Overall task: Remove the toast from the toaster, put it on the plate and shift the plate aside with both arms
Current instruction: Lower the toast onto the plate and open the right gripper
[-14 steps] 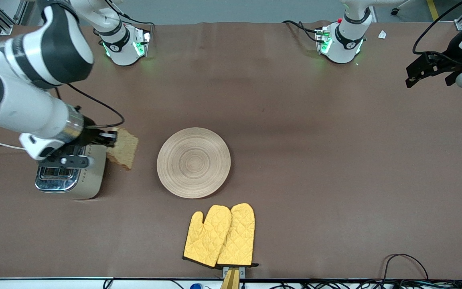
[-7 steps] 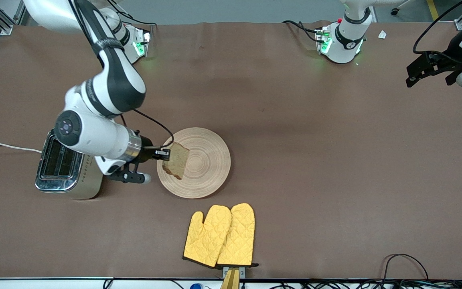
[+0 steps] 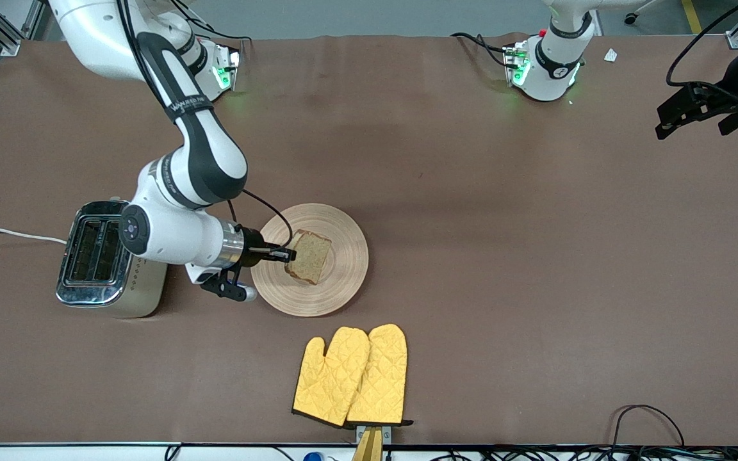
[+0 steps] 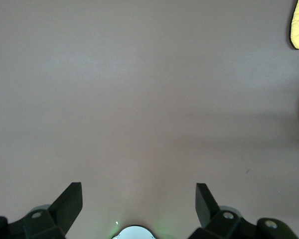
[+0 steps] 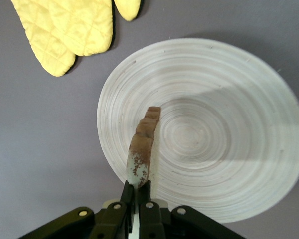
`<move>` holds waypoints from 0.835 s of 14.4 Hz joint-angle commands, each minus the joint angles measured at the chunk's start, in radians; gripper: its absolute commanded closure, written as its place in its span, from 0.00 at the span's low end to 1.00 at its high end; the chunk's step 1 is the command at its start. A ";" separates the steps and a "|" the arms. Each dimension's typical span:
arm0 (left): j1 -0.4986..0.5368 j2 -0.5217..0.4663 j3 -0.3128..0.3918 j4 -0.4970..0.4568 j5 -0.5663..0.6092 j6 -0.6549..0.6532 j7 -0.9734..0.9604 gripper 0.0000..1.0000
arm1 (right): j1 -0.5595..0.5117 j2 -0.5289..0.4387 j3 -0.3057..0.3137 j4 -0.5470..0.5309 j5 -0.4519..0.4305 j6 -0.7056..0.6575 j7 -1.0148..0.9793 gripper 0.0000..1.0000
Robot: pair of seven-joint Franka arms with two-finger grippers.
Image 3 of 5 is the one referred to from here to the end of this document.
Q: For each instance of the small white paper scrap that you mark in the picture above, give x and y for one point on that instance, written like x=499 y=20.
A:
x=610 y=55

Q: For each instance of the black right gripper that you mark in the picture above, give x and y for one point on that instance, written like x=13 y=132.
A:
x=254 y=248

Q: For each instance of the small grey metal bracket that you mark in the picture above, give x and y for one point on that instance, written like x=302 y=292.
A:
x=387 y=433

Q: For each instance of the white chair leg with caster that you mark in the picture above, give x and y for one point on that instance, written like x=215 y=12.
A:
x=635 y=13

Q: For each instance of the round light wooden plate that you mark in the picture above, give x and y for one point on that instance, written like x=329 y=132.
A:
x=343 y=243

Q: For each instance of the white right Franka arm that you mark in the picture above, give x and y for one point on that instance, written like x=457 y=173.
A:
x=177 y=237

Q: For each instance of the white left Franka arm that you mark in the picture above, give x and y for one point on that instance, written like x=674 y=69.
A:
x=558 y=57

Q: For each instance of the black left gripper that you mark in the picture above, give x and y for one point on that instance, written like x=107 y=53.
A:
x=725 y=104

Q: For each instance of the small blue object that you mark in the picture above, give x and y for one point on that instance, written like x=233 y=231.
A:
x=312 y=457

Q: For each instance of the yellow quilted oven mitt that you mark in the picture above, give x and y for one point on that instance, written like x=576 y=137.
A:
x=330 y=378
x=382 y=378

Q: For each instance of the brown toast slice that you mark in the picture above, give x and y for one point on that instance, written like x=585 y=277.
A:
x=310 y=256

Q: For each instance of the chrome and cream toaster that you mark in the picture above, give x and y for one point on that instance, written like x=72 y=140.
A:
x=100 y=301

